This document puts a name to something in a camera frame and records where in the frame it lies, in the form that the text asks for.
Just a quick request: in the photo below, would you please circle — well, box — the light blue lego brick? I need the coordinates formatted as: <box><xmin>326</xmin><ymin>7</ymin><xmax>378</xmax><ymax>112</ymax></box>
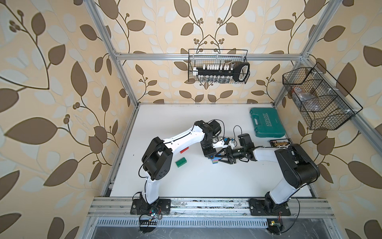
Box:
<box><xmin>211</xmin><ymin>157</ymin><xmax>221</xmax><ymax>163</ymax></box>

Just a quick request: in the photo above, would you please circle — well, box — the red lego brick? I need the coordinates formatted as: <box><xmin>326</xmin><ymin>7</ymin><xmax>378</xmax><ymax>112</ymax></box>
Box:
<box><xmin>180</xmin><ymin>147</ymin><xmax>189</xmax><ymax>154</ymax></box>

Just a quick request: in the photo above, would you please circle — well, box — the dark green lego brick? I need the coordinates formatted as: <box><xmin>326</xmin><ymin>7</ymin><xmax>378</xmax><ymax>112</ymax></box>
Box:
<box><xmin>176</xmin><ymin>157</ymin><xmax>187</xmax><ymax>168</ymax></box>

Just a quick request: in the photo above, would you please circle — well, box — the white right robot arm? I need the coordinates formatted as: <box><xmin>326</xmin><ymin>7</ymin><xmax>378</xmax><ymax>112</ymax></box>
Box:
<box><xmin>224</xmin><ymin>143</ymin><xmax>320</xmax><ymax>214</ymax></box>

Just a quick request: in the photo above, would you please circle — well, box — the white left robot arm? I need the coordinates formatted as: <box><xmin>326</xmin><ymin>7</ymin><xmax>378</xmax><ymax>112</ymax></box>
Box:
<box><xmin>141</xmin><ymin>119</ymin><xmax>221</xmax><ymax>205</ymax></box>

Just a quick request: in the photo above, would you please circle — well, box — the black charging board with connectors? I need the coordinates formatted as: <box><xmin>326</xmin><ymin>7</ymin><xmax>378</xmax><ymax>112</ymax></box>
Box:
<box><xmin>269</xmin><ymin>138</ymin><xmax>293</xmax><ymax>147</ymax></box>

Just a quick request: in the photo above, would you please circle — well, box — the green plastic tool case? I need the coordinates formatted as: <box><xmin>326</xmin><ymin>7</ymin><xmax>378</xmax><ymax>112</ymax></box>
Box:
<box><xmin>250</xmin><ymin>108</ymin><xmax>286</xmax><ymax>138</ymax></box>

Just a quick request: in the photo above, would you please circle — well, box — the black socket set holder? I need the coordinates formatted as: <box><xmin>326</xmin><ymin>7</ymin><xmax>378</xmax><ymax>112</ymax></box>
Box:
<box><xmin>190</xmin><ymin>62</ymin><xmax>250</xmax><ymax>84</ymax></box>

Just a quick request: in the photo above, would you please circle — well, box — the small electronics board right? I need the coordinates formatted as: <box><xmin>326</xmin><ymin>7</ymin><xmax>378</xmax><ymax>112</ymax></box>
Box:
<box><xmin>267</xmin><ymin>219</ymin><xmax>284</xmax><ymax>235</ymax></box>

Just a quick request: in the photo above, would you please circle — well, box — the small electronics board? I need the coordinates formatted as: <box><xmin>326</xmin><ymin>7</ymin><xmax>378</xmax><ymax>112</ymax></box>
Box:
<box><xmin>267</xmin><ymin>219</ymin><xmax>284</xmax><ymax>235</ymax></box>
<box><xmin>138</xmin><ymin>207</ymin><xmax>163</xmax><ymax>234</ymax></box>

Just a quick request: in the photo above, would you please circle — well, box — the plastic bag in basket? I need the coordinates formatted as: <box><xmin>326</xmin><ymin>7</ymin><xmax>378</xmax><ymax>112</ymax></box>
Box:
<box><xmin>293</xmin><ymin>87</ymin><xmax>321</xmax><ymax>112</ymax></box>

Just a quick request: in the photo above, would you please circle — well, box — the small electronics board left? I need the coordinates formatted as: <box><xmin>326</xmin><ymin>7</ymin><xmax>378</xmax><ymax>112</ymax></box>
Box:
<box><xmin>138</xmin><ymin>207</ymin><xmax>163</xmax><ymax>234</ymax></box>

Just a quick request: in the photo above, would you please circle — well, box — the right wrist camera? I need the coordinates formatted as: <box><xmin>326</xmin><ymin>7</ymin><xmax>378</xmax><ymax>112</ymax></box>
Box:
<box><xmin>238</xmin><ymin>133</ymin><xmax>255</xmax><ymax>150</ymax></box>

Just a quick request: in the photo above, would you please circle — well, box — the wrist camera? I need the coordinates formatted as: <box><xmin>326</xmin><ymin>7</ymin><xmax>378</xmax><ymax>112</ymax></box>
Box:
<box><xmin>238</xmin><ymin>133</ymin><xmax>255</xmax><ymax>150</ymax></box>
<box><xmin>212</xmin><ymin>137</ymin><xmax>235</xmax><ymax>148</ymax></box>

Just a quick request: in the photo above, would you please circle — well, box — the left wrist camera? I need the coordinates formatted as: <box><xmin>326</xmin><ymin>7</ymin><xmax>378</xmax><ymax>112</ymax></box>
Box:
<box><xmin>212</xmin><ymin>137</ymin><xmax>235</xmax><ymax>148</ymax></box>

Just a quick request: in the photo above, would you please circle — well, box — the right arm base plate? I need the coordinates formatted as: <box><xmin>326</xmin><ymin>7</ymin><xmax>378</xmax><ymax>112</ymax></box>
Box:
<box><xmin>248</xmin><ymin>198</ymin><xmax>291</xmax><ymax>216</ymax></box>

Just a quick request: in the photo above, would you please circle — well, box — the black wire basket centre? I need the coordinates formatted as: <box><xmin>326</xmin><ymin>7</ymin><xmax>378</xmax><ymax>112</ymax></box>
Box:
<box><xmin>188</xmin><ymin>48</ymin><xmax>250</xmax><ymax>84</ymax></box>

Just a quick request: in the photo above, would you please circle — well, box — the black wire basket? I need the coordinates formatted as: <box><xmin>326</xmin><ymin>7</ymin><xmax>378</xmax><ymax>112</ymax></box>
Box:
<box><xmin>188</xmin><ymin>48</ymin><xmax>250</xmax><ymax>84</ymax></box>
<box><xmin>283</xmin><ymin>62</ymin><xmax>363</xmax><ymax>130</ymax></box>

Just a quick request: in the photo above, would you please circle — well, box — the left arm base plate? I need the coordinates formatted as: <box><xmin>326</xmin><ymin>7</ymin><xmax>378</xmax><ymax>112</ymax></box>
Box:
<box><xmin>130</xmin><ymin>199</ymin><xmax>171</xmax><ymax>215</ymax></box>

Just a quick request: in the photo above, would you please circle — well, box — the black wire basket right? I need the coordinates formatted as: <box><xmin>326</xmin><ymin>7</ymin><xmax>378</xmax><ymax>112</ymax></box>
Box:
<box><xmin>283</xmin><ymin>62</ymin><xmax>363</xmax><ymax>130</ymax></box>

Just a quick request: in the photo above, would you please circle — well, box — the horizontal aluminium frame bar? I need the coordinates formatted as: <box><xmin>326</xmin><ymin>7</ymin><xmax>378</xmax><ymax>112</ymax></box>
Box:
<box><xmin>114</xmin><ymin>53</ymin><xmax>303</xmax><ymax>62</ymax></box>

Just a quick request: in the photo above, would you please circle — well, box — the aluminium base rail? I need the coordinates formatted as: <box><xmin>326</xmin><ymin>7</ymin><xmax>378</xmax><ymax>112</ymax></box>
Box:
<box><xmin>88</xmin><ymin>197</ymin><xmax>335</xmax><ymax>219</ymax></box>

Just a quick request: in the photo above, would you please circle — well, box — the aluminium frame post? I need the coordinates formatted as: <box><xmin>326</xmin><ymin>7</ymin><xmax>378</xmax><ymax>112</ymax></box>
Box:
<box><xmin>301</xmin><ymin>0</ymin><xmax>342</xmax><ymax>58</ymax></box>

